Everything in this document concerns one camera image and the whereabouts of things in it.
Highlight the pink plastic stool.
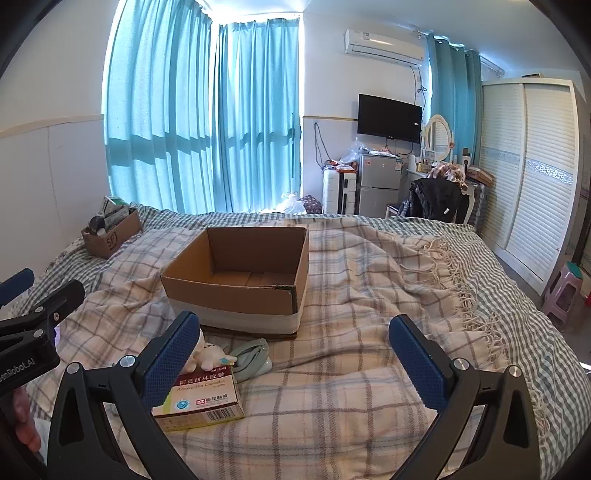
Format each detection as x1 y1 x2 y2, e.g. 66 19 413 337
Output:
542 261 591 333

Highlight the large cardboard box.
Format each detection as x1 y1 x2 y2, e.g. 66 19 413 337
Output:
160 225 309 342

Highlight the white slatted wardrobe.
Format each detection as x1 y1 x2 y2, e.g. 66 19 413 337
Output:
475 78 587 296

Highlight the green checked bed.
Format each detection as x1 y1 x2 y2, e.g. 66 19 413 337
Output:
0 203 591 480

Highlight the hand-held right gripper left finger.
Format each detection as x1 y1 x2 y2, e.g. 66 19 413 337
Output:
46 311 201 480

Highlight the small brown cardboard box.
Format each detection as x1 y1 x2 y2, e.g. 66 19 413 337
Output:
82 210 142 259

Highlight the wide turquoise curtain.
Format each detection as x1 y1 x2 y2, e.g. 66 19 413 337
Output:
102 0 218 215

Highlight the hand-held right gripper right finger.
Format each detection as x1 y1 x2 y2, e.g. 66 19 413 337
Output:
388 315 542 480

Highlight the white plastic bag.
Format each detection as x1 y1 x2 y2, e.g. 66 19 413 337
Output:
274 193 308 215

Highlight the brown patterned cloth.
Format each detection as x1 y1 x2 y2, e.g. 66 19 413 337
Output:
427 162 467 188

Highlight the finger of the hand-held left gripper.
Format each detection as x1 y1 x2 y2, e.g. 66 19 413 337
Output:
0 268 36 309
0 279 86 340

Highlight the black jacket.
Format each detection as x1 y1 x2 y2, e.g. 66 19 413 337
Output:
399 178 465 223

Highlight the silver small fridge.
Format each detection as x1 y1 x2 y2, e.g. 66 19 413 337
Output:
358 154 402 219

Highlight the white oval mirror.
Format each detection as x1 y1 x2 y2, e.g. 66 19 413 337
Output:
422 114 453 162

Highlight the white suitcase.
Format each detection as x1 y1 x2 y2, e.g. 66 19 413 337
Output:
322 168 358 215

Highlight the light green stapler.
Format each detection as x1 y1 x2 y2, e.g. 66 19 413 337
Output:
228 338 272 381

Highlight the narrow turquoise curtain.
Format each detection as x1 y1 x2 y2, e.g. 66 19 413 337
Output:
425 34 483 162

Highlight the person's left hand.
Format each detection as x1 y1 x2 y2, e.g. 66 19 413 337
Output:
11 387 43 455

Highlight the black wall television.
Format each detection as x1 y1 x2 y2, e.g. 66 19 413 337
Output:
358 93 423 144

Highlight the white air conditioner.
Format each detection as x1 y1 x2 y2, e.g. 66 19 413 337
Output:
344 29 426 68

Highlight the green white packet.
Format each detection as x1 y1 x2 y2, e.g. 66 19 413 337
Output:
102 196 130 217

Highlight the air conditioner cable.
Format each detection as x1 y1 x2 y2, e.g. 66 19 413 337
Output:
413 65 430 108

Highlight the black wall cable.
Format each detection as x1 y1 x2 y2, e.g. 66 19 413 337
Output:
314 121 331 169

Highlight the white green medicine box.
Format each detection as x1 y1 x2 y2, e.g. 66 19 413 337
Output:
151 364 245 432

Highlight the white plush toy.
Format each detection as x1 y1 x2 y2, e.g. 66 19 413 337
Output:
182 329 232 372

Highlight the clear plastic bag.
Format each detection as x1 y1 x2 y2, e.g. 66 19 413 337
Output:
339 138 370 169

